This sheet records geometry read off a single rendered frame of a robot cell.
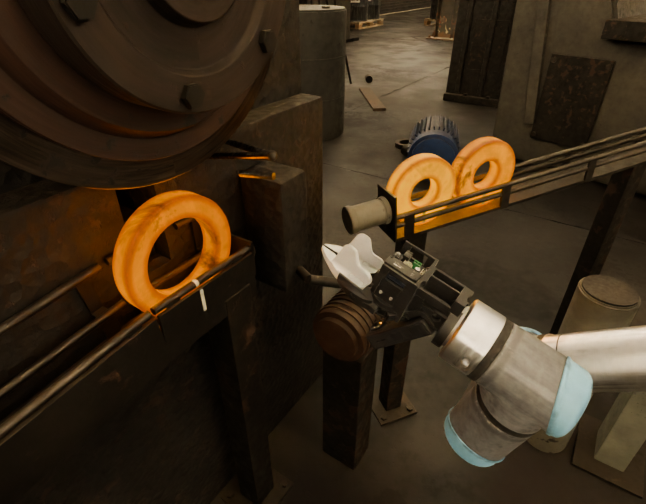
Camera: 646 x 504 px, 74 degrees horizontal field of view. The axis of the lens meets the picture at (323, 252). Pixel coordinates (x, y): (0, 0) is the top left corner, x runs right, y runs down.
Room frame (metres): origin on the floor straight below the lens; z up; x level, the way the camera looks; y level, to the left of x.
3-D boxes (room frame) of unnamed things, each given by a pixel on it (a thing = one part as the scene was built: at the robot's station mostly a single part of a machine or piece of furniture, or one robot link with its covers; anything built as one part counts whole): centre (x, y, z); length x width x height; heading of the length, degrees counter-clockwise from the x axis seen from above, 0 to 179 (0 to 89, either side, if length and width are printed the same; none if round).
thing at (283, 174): (0.73, 0.09, 0.68); 0.11 x 0.08 x 0.24; 56
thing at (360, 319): (0.72, -0.08, 0.27); 0.22 x 0.13 x 0.53; 146
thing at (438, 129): (2.62, -0.69, 0.17); 0.57 x 0.31 x 0.34; 166
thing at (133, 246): (0.52, 0.21, 0.75); 0.18 x 0.03 x 0.18; 145
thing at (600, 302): (0.73, -0.62, 0.26); 0.12 x 0.12 x 0.52
